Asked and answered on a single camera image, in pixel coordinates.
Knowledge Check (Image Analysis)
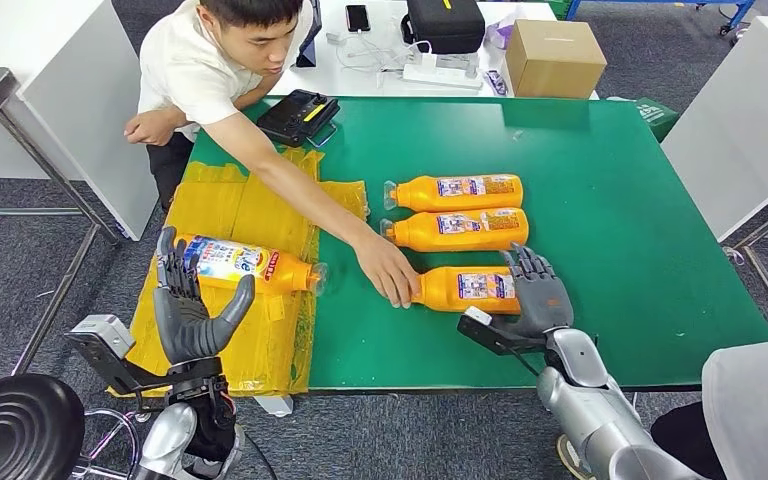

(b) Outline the black round stool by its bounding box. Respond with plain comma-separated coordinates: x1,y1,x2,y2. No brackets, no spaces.
0,374,143,480

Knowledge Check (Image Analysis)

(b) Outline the small purple packet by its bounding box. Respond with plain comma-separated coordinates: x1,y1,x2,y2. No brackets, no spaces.
483,69,510,97

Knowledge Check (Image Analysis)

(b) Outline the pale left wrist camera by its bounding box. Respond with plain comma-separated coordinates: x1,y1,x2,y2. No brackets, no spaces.
64,314,180,397

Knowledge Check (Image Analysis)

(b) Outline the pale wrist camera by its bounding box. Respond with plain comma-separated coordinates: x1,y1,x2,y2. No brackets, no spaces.
64,314,180,397
457,305,548,357

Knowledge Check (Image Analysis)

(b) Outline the black tablet on stand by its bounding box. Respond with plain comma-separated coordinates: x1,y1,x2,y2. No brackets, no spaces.
294,0,324,69

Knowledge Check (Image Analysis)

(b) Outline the person's right hand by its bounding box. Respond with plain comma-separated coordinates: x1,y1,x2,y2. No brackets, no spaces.
354,231,423,311

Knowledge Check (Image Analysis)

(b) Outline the black carrying case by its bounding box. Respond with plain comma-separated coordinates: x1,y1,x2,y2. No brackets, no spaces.
402,0,487,56

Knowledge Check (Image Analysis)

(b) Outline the black remote controller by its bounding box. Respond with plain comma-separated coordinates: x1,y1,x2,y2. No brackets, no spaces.
255,89,342,148

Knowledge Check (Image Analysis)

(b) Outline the white table foot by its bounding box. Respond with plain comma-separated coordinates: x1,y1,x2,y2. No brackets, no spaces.
254,395,295,419

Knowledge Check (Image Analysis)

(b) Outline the person's left hand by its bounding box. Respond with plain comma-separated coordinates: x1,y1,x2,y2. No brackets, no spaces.
123,109,177,148

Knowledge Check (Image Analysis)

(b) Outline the white desk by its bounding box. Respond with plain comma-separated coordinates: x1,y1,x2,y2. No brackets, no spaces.
267,0,601,101
0,0,160,242
660,16,768,243

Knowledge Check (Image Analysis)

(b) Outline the orange detergent bottle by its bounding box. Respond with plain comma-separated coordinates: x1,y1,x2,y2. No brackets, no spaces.
410,264,524,316
379,207,531,254
175,233,329,297
382,173,525,214

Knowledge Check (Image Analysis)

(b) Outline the purple plastic bag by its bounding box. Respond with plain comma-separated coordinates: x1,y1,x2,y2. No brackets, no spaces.
483,13,516,51

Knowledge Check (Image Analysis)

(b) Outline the white charging cable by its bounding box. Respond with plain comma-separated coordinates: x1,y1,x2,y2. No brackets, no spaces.
330,31,433,74

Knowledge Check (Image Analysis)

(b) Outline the yellow taped cardboard mat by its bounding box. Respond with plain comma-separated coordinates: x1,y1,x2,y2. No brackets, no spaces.
106,146,371,399

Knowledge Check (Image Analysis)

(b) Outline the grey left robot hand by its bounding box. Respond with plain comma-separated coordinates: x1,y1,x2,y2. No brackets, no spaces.
152,226,257,367

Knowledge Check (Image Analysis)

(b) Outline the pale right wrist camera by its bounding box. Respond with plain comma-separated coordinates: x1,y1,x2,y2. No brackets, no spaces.
457,305,548,357

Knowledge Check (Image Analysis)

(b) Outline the black smartphone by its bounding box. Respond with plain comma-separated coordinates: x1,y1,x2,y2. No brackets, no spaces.
345,4,371,33

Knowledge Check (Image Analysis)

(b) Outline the brown cardboard box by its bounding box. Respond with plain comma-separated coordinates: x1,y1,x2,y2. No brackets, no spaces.
504,19,609,100

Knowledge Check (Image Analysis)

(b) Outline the person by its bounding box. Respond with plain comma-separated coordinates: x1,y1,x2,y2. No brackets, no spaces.
556,334,768,480
123,0,423,311

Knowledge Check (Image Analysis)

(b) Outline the white power strip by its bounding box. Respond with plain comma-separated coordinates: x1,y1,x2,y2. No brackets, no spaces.
402,52,485,91

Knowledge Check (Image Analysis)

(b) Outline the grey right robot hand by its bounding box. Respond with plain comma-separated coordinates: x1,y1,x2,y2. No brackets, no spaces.
489,243,575,339

